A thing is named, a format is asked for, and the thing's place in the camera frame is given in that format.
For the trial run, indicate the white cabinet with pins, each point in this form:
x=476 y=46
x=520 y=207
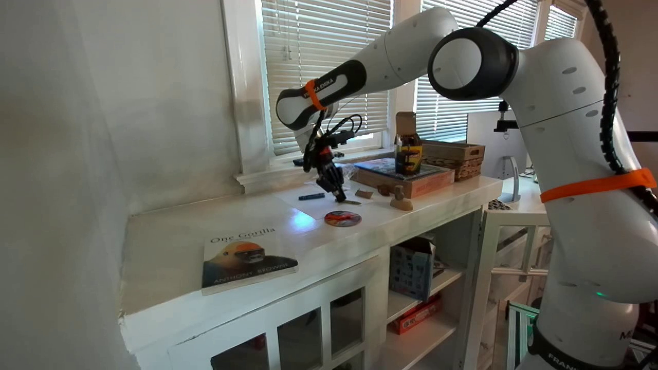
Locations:
x=309 y=301

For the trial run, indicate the tan wooden puzzle piece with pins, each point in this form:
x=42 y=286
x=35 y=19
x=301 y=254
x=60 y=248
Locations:
x=364 y=193

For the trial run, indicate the flat brown game box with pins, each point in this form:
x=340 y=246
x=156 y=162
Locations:
x=404 y=182

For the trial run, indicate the brown bottle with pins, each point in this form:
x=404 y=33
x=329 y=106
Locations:
x=407 y=156

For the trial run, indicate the flat red box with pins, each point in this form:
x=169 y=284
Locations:
x=413 y=317

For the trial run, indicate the round orange printed disc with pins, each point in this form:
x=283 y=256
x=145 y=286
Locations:
x=341 y=218

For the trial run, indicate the picture book with bird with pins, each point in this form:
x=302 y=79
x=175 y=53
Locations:
x=247 y=261

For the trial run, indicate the brown cardboard box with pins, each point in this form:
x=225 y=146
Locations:
x=452 y=156

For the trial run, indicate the blue perforated crate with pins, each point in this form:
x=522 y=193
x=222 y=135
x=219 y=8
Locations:
x=412 y=267

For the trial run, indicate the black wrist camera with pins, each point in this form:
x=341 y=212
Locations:
x=337 y=139

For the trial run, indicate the white side table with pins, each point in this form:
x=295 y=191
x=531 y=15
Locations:
x=515 y=206

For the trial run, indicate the white monitor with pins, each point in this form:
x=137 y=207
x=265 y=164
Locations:
x=488 y=146

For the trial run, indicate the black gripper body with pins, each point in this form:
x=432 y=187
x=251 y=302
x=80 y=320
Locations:
x=324 y=162

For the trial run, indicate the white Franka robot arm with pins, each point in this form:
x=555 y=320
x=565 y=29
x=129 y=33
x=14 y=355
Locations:
x=588 y=238

